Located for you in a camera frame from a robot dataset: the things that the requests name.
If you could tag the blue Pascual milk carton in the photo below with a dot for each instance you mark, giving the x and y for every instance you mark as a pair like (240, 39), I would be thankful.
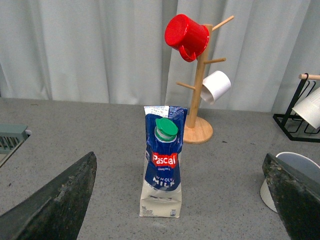
(161, 194)

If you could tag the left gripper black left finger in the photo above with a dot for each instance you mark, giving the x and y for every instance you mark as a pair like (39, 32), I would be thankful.
(57, 210)

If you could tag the red mug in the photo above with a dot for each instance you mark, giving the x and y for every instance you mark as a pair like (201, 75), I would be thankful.
(186, 36)

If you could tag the green dish rack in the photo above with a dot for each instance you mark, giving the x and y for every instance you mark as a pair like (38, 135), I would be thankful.
(12, 136)

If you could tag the white cup grey interior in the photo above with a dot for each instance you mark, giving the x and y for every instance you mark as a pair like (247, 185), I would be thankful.
(302, 163)

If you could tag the black wire mug rack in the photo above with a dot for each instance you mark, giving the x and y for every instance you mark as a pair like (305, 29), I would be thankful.
(293, 125)

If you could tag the wooden mug tree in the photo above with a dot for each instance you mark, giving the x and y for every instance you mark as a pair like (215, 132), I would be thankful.
(197, 130)

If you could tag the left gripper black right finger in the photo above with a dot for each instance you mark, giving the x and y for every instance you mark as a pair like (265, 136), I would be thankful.
(296, 198)

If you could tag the white mug on tree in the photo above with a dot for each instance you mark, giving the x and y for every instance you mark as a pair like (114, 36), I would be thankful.
(214, 86)

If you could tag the cream ribbed mug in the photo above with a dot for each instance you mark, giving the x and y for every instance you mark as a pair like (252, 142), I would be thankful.
(309, 109)

